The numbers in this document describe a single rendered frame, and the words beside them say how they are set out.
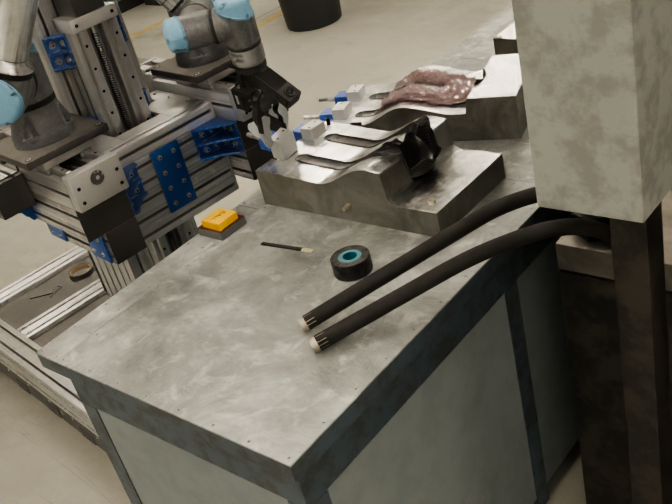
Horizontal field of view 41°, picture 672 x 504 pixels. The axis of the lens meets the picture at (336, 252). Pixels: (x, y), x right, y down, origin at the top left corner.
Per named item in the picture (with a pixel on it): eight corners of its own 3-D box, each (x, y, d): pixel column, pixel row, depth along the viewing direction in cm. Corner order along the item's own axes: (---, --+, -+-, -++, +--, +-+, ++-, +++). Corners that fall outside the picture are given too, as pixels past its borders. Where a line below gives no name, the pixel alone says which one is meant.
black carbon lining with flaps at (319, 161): (292, 169, 208) (282, 132, 203) (335, 138, 218) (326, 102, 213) (414, 188, 186) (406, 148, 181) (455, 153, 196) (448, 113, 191)
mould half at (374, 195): (265, 203, 212) (249, 153, 205) (332, 153, 227) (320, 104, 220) (441, 238, 180) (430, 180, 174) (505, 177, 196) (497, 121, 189)
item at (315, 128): (277, 144, 224) (271, 125, 221) (289, 135, 227) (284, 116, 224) (316, 150, 216) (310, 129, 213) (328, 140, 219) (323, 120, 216)
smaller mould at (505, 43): (495, 61, 255) (492, 38, 251) (521, 41, 264) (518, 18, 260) (560, 64, 242) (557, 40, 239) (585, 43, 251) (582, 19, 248)
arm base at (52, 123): (4, 144, 217) (-13, 107, 212) (58, 118, 225) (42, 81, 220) (32, 154, 206) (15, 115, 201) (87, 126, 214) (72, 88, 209)
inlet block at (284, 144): (244, 149, 215) (237, 131, 212) (257, 137, 218) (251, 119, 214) (285, 161, 208) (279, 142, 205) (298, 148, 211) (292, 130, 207)
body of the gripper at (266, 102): (257, 93, 208) (243, 48, 200) (285, 100, 204) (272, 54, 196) (236, 111, 204) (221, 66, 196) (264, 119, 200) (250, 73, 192)
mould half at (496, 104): (329, 146, 231) (319, 107, 226) (362, 103, 251) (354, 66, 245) (521, 138, 210) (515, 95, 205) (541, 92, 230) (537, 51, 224)
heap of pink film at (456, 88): (370, 118, 226) (364, 89, 222) (392, 88, 239) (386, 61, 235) (470, 112, 215) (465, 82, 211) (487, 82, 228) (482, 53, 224)
